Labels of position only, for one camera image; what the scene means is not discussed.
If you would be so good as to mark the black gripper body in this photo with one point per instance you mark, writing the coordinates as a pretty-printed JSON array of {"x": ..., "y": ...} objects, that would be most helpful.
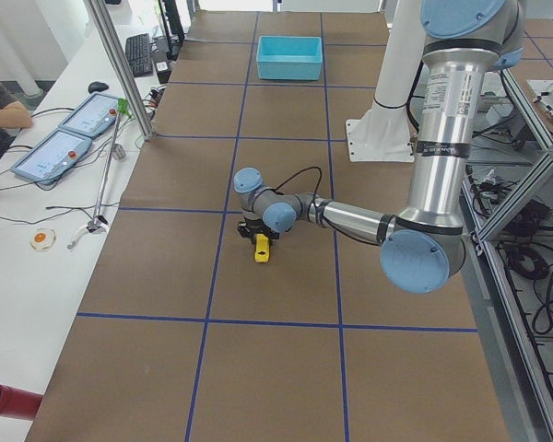
[{"x": 256, "y": 226}]

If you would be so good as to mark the yellow beetle toy car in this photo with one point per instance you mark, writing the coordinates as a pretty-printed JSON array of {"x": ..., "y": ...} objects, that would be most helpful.
[{"x": 261, "y": 249}]

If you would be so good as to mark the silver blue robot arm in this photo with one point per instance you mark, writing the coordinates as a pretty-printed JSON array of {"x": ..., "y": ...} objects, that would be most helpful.
[{"x": 422, "y": 246}]

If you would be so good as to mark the fried egg toy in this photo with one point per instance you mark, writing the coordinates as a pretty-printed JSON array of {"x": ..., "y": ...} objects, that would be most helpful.
[{"x": 43, "y": 239}]

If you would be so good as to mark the small silver metal weight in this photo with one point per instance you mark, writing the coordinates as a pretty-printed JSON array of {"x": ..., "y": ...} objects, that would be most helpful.
[{"x": 118, "y": 152}]

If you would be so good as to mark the silver grabber stick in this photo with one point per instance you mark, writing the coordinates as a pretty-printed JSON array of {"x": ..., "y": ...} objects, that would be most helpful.
[{"x": 98, "y": 222}]

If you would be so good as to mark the light blue plastic bin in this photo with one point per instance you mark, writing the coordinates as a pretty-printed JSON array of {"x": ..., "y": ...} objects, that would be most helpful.
[{"x": 289, "y": 58}]

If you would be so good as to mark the far blue teach pendant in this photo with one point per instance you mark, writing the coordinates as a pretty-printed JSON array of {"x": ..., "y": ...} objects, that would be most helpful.
[{"x": 93, "y": 116}]

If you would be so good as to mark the blue teach pendant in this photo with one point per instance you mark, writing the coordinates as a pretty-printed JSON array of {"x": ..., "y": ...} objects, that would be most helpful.
[
  {"x": 52, "y": 156},
  {"x": 93, "y": 116}
]

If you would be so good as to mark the black computer mouse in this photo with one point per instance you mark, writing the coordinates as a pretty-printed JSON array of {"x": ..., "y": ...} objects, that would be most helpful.
[{"x": 97, "y": 86}]

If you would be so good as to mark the black keyboard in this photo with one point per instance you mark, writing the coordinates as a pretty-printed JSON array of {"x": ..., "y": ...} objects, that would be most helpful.
[{"x": 137, "y": 54}]

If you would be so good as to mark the near blue teach pendant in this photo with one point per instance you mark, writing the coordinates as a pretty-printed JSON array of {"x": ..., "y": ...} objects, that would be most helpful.
[{"x": 52, "y": 156}]

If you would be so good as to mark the red cylinder tube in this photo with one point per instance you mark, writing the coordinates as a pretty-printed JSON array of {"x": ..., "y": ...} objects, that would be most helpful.
[{"x": 19, "y": 404}]

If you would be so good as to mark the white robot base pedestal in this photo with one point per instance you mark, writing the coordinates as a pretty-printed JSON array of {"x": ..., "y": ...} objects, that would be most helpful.
[{"x": 383, "y": 134}]

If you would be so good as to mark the aluminium frame post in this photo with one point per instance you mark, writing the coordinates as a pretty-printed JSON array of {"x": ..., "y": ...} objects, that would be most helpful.
[{"x": 112, "y": 46}]

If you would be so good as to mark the aluminium frame side rail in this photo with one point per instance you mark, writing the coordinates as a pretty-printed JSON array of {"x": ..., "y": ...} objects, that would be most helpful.
[{"x": 507, "y": 202}]

